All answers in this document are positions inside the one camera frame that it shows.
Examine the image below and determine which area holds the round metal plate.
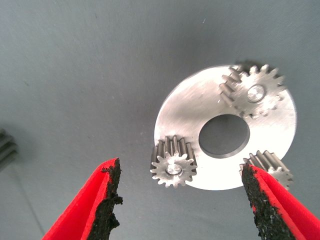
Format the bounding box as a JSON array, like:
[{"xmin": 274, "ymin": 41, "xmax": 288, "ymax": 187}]
[{"xmin": 153, "ymin": 64, "xmax": 298, "ymax": 191}]

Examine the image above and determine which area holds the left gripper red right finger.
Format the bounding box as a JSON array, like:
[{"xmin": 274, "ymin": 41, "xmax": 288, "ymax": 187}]
[{"xmin": 241, "ymin": 162, "xmax": 320, "ymax": 240}]

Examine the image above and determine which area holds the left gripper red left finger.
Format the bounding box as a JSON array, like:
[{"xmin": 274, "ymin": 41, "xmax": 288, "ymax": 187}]
[{"xmin": 41, "ymin": 157, "xmax": 124, "ymax": 240}]

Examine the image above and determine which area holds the dark grey table cloth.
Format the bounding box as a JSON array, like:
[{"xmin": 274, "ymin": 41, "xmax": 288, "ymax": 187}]
[{"xmin": 0, "ymin": 0, "xmax": 320, "ymax": 240}]

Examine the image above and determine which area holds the small steel gear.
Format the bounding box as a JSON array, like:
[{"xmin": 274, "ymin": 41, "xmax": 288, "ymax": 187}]
[
  {"xmin": 218, "ymin": 63, "xmax": 287, "ymax": 120},
  {"xmin": 239, "ymin": 149, "xmax": 294, "ymax": 191},
  {"xmin": 149, "ymin": 135, "xmax": 198, "ymax": 190}
]

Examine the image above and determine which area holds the large steel gear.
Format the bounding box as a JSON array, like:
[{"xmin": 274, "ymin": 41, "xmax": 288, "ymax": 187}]
[{"xmin": 0, "ymin": 127, "xmax": 20, "ymax": 173}]

